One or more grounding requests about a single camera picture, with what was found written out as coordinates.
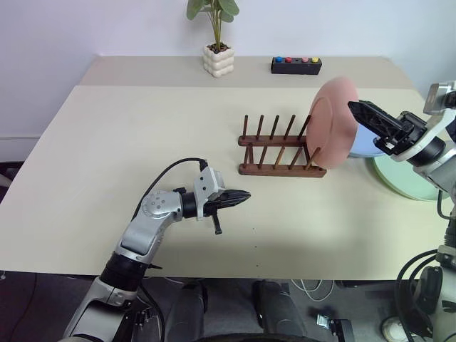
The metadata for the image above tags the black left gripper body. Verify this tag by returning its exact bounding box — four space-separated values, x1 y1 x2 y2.
204 191 229 237

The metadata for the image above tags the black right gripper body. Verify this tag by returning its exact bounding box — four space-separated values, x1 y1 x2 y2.
373 111 428 156

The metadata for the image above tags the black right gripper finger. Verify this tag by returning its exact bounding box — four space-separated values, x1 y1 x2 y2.
358 101 406 123
348 101 404 139

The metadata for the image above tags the pink plate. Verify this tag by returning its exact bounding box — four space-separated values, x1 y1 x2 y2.
306 76 361 170

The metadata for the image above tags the wooden dish rack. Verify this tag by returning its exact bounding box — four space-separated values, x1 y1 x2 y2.
237 113 328 178

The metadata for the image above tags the blue plate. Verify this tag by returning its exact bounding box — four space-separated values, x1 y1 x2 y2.
347 122 386 159

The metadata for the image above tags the green plate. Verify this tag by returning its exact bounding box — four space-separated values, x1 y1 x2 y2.
371 154 443 202

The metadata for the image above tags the black button box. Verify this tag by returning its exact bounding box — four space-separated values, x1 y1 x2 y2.
270 56 323 76

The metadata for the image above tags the dark rounded shape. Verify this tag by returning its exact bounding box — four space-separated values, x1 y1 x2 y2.
252 279 309 342

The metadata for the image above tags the white bubbly plant pot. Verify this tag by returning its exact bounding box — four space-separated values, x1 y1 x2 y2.
202 43 237 78

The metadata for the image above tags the black floor box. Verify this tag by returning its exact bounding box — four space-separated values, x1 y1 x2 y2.
307 313 354 342

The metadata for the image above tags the green leafy plant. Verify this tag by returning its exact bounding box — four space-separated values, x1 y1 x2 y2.
186 0 240 51

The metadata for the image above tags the white round floor object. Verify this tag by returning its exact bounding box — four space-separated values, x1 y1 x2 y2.
381 316 408 341

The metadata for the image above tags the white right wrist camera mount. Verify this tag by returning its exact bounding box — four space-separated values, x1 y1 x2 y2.
374 81 456 160

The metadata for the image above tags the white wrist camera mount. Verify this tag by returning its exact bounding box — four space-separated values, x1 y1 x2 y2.
192 166 227 219
374 81 456 160

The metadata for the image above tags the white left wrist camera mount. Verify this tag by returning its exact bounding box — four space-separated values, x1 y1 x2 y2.
192 166 227 219

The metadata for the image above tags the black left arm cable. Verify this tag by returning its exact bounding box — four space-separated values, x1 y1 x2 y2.
131 157 209 222

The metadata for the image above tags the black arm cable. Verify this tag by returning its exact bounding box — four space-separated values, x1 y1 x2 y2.
131 157 209 222
394 248 441 339

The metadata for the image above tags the white floor cable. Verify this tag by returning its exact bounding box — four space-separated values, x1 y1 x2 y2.
289 279 336 304

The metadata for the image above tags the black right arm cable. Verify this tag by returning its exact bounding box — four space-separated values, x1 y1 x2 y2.
394 248 441 339

